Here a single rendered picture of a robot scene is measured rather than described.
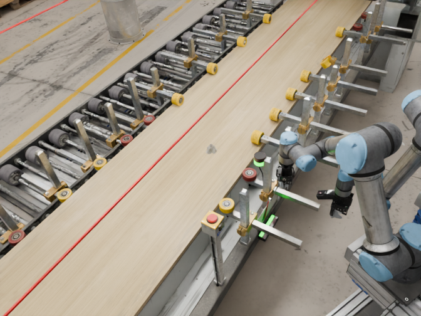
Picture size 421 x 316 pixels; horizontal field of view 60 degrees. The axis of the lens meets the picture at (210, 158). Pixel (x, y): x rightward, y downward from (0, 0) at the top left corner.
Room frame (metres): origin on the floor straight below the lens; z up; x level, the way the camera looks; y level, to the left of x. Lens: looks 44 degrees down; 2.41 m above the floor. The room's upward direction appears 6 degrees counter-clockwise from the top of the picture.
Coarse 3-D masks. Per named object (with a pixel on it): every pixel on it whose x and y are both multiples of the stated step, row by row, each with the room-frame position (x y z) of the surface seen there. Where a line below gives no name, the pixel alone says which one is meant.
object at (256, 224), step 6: (234, 216) 1.14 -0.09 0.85; (252, 222) 1.08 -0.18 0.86; (258, 222) 1.08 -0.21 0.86; (258, 228) 1.05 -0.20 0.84; (264, 228) 1.04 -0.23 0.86; (270, 228) 1.04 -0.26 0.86; (270, 234) 1.01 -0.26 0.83; (276, 234) 1.00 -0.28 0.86; (282, 234) 0.99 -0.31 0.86; (282, 240) 0.98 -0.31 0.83; (288, 240) 0.96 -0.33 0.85; (294, 240) 0.95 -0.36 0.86; (300, 240) 0.95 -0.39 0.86; (294, 246) 0.94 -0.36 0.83; (300, 246) 0.93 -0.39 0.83
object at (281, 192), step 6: (258, 180) 1.36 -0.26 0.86; (258, 186) 1.33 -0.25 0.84; (276, 192) 1.26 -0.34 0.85; (282, 192) 1.25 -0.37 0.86; (288, 192) 1.25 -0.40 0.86; (288, 198) 1.22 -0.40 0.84; (294, 198) 1.20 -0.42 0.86; (300, 198) 1.20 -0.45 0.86; (306, 204) 1.16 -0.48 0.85; (312, 204) 1.15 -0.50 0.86; (318, 204) 1.14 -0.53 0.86
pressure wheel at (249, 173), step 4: (248, 168) 1.42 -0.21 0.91; (252, 168) 1.41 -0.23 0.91; (244, 172) 1.39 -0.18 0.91; (248, 172) 1.38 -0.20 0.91; (252, 172) 1.38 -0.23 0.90; (256, 172) 1.38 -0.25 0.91; (244, 176) 1.36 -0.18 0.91; (248, 176) 1.35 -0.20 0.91; (252, 176) 1.35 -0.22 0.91; (256, 176) 1.37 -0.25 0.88; (244, 180) 1.36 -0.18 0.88; (248, 180) 1.34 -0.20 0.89; (252, 180) 1.34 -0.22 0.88
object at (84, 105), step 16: (224, 0) 4.02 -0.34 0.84; (192, 32) 3.49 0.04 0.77; (160, 48) 3.09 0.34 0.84; (192, 80) 2.50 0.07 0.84; (96, 96) 2.44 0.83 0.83; (128, 112) 2.37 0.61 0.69; (160, 112) 2.17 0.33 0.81; (48, 128) 2.08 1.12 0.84; (32, 144) 1.94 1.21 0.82; (96, 144) 2.03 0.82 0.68; (64, 160) 1.87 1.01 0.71; (32, 176) 1.74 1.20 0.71; (64, 176) 1.71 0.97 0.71; (0, 192) 1.62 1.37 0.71; (32, 192) 1.59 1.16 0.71; (48, 208) 1.34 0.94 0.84; (0, 224) 1.45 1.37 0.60; (32, 224) 1.25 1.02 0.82
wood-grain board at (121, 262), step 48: (288, 0) 3.69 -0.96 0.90; (240, 48) 2.81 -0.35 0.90; (288, 48) 2.72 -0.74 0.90; (336, 48) 2.67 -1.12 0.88; (192, 96) 2.19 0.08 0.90; (240, 96) 2.13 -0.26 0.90; (144, 144) 1.72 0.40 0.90; (192, 144) 1.67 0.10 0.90; (240, 144) 1.63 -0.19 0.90; (96, 192) 1.36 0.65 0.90; (144, 192) 1.32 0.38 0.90; (192, 192) 1.29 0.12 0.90; (48, 240) 1.08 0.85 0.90; (96, 240) 1.05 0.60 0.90; (144, 240) 1.02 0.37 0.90; (192, 240) 1.00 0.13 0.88; (0, 288) 0.84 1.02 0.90; (48, 288) 0.82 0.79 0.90; (96, 288) 0.79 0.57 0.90; (144, 288) 0.77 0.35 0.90
